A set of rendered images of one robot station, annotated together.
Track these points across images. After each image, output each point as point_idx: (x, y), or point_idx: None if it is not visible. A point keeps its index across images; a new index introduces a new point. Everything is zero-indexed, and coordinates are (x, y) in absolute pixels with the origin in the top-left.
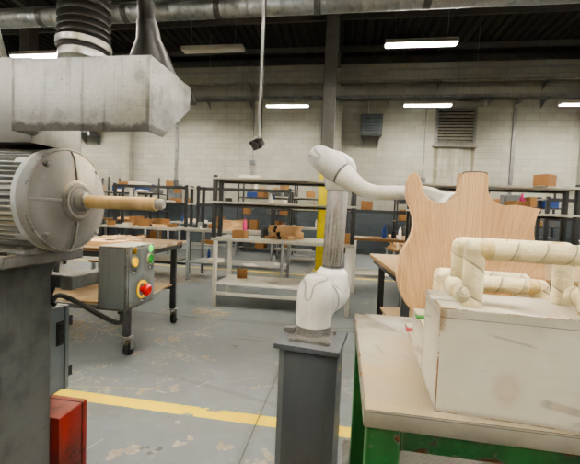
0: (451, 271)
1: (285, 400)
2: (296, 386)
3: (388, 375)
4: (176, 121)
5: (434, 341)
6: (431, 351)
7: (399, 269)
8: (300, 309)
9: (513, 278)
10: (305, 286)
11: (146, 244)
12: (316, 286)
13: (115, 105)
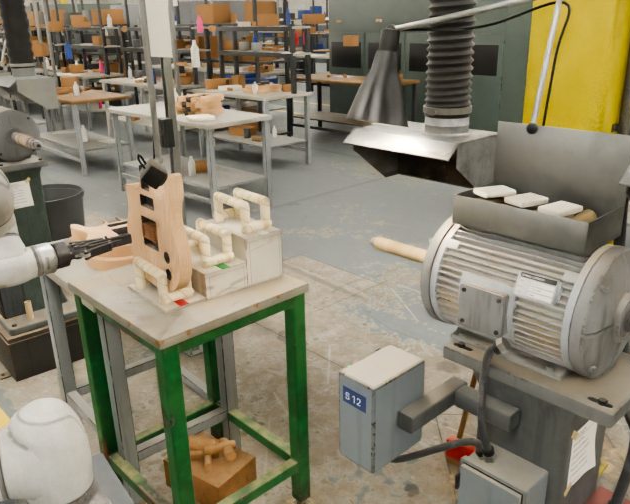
0: (248, 220)
1: None
2: None
3: (267, 290)
4: (371, 162)
5: (273, 250)
6: (269, 258)
7: (191, 256)
8: (88, 456)
9: (208, 221)
10: (75, 419)
11: (354, 363)
12: (71, 407)
13: (419, 159)
